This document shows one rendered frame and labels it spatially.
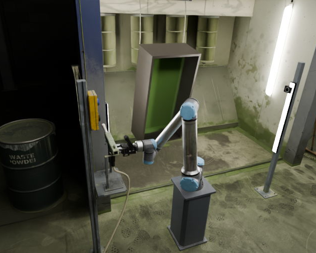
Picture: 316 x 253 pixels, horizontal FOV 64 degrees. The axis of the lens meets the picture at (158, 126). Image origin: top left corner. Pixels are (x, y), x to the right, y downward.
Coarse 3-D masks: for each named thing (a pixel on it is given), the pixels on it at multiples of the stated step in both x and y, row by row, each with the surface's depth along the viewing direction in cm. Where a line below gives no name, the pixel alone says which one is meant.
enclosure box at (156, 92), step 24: (144, 48) 270; (168, 48) 279; (192, 48) 290; (144, 72) 277; (168, 72) 318; (192, 72) 301; (144, 96) 288; (168, 96) 342; (144, 120) 300; (168, 120) 369
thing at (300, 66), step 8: (304, 64) 253; (296, 72) 258; (296, 80) 259; (296, 88) 263; (288, 112) 274; (288, 120) 280; (280, 144) 292; (272, 160) 303; (272, 168) 305; (272, 176) 312
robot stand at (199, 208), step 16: (176, 192) 235; (192, 192) 222; (208, 192) 223; (176, 208) 240; (192, 208) 225; (208, 208) 234; (176, 224) 245; (192, 224) 234; (176, 240) 250; (192, 240) 245
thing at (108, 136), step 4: (104, 124) 224; (104, 128) 218; (108, 132) 209; (108, 136) 203; (108, 140) 198; (112, 140) 198; (108, 144) 196; (112, 144) 192; (112, 148) 187; (116, 148) 187; (112, 152) 185; (112, 156) 198; (112, 160) 199; (112, 164) 201
